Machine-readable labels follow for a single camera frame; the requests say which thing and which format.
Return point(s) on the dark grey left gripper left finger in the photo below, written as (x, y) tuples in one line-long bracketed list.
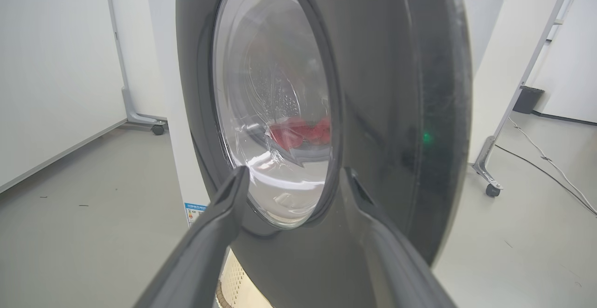
[(205, 247)]

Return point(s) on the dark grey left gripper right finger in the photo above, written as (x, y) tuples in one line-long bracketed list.
[(392, 261)]

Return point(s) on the red and white garment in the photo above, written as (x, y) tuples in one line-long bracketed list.
[(303, 133)]

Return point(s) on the dark round glass washer door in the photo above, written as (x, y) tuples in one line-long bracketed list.
[(382, 88)]

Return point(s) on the cream perforated basket brown rim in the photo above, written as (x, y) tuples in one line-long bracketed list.
[(233, 275)]

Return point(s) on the white front-load washing machine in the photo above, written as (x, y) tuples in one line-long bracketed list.
[(184, 182)]

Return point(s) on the blue energy label sticker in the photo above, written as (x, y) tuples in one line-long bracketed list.
[(194, 213)]

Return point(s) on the white partition with grey caster stand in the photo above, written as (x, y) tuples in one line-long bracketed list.
[(46, 65), (494, 102)]

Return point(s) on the small black box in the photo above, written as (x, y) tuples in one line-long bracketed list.
[(528, 99)]

